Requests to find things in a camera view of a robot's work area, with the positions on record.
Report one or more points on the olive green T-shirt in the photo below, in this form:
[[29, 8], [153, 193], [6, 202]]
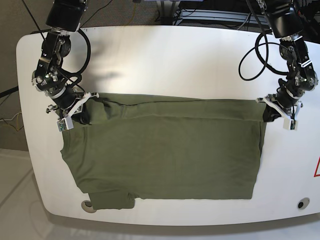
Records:
[[168, 148]]

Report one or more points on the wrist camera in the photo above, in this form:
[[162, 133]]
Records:
[[290, 124], [65, 124]]

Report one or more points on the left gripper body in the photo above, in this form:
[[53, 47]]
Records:
[[284, 103]]

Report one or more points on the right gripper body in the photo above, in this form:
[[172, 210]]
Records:
[[66, 100]]

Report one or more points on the black bar under table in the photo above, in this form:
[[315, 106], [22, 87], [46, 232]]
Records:
[[9, 91]]

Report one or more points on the grey metal frame rail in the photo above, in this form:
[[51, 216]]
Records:
[[225, 16]]

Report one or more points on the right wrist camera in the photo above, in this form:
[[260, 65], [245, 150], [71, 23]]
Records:
[[65, 124]]

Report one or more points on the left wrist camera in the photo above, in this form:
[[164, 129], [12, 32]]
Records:
[[290, 124]]

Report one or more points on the right table cable grommet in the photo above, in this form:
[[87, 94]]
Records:
[[303, 203]]

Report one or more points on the red warning triangle sticker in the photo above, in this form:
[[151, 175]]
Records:
[[317, 170]]

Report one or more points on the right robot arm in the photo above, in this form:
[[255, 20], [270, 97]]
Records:
[[50, 78]]

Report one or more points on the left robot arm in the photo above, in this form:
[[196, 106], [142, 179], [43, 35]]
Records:
[[301, 76]]

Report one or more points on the left table cable grommet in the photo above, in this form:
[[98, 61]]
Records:
[[87, 206]]

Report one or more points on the grey metal table leg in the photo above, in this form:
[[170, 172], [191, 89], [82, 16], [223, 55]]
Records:
[[167, 9]]

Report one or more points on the table cable grommet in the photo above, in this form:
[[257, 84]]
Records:
[[87, 206], [303, 203]]

